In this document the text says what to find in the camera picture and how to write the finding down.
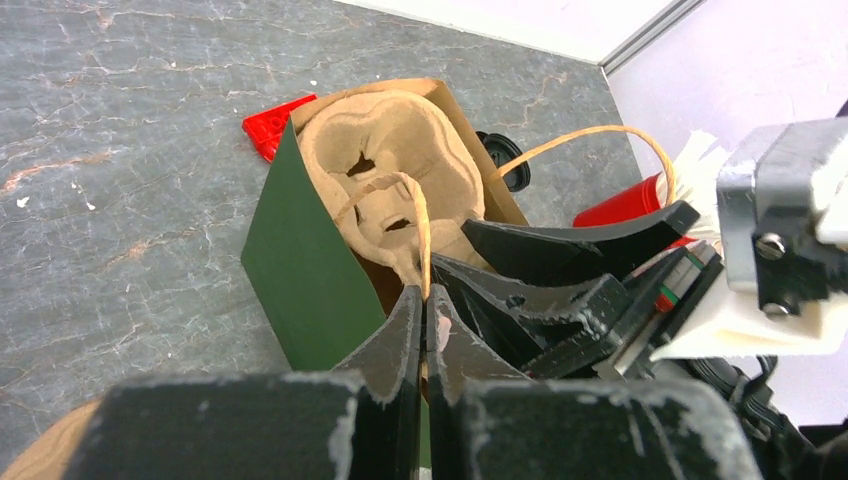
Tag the stack of black lids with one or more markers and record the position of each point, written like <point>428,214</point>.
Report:
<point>502,150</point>

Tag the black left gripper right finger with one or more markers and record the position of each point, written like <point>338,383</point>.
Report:
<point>489,421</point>

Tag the brown cardboard cup carrier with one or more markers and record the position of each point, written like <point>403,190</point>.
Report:
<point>355,140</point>
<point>49,456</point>

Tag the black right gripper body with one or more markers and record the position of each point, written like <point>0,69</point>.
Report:
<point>679,295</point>

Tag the red plastic cup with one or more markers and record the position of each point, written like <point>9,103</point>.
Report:
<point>637,201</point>

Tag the red plastic ring tool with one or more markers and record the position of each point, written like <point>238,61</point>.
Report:
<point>265,129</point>

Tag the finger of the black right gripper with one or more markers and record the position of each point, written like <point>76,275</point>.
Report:
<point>545,332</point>
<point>553,257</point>

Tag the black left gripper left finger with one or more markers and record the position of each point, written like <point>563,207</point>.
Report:
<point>359,420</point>

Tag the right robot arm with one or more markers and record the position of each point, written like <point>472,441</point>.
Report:
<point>781,450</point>

